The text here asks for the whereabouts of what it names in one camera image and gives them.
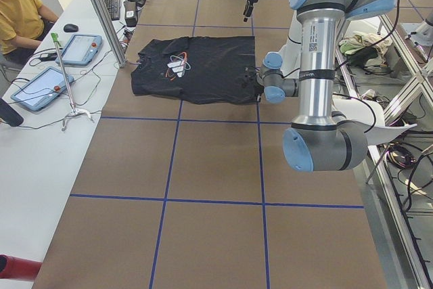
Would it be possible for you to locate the black printed t-shirt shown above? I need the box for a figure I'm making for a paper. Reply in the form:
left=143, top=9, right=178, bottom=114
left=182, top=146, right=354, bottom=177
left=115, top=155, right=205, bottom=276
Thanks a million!
left=131, top=36, right=264, bottom=104

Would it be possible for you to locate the pile of clothes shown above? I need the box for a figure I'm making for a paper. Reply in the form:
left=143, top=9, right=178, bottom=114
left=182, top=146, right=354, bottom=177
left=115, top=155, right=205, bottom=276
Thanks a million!
left=338, top=31, right=392, bottom=68

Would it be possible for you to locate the white chair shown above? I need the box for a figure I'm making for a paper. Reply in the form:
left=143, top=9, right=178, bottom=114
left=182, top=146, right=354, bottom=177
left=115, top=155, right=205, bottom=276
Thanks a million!
left=333, top=97, right=417, bottom=146

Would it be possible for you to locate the black keyboard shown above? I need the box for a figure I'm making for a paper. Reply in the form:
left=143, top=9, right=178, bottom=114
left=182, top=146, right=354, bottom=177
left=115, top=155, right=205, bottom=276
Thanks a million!
left=103, top=0, right=120, bottom=21

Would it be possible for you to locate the far teach pendant tablet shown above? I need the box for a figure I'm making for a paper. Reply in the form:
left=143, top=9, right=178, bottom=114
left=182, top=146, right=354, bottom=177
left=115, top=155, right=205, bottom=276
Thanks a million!
left=59, top=33, right=102, bottom=66

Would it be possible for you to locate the teach pendant tablet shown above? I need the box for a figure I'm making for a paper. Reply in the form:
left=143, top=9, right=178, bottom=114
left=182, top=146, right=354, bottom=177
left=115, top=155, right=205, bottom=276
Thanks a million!
left=10, top=67, right=66, bottom=112
left=59, top=33, right=102, bottom=66

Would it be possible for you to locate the black computer mouse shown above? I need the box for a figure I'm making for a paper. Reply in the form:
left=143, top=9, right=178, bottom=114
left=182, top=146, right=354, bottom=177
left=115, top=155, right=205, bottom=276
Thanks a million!
left=63, top=23, right=79, bottom=32

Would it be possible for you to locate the metal reacher grabber tool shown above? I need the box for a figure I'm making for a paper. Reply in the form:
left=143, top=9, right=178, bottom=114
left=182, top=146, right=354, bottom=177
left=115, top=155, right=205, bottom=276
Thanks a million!
left=51, top=32, right=93, bottom=131

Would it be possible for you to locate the near teach pendant tablet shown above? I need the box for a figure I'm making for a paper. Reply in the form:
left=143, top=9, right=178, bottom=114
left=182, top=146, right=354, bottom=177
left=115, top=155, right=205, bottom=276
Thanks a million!
left=10, top=67, right=66, bottom=112

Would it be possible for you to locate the person in yellow shirt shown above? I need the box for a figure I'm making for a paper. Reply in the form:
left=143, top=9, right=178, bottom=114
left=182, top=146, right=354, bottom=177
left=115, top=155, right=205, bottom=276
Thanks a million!
left=1, top=0, right=58, bottom=65

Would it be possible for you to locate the red cylinder object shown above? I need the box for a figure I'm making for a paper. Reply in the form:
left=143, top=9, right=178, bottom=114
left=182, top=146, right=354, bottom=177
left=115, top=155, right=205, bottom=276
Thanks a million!
left=1, top=254, right=42, bottom=282

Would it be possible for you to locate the aluminium frame post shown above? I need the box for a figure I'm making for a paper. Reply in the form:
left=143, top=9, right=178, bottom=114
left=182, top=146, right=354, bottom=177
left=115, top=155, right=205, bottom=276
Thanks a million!
left=91, top=0, right=127, bottom=68

